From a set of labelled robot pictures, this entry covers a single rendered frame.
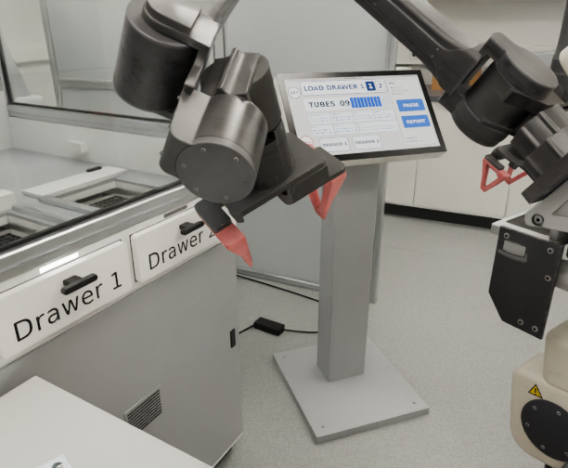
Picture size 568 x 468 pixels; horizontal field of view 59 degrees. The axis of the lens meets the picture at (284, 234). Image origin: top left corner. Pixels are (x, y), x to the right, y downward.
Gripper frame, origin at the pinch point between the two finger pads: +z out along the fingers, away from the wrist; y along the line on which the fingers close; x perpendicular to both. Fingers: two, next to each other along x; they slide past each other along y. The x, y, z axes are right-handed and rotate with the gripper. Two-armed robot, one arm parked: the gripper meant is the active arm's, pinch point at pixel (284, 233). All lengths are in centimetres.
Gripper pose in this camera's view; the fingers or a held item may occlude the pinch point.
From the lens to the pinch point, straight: 53.9
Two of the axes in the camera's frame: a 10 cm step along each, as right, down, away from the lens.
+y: 8.1, -5.2, 2.5
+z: 2.0, 6.6, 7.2
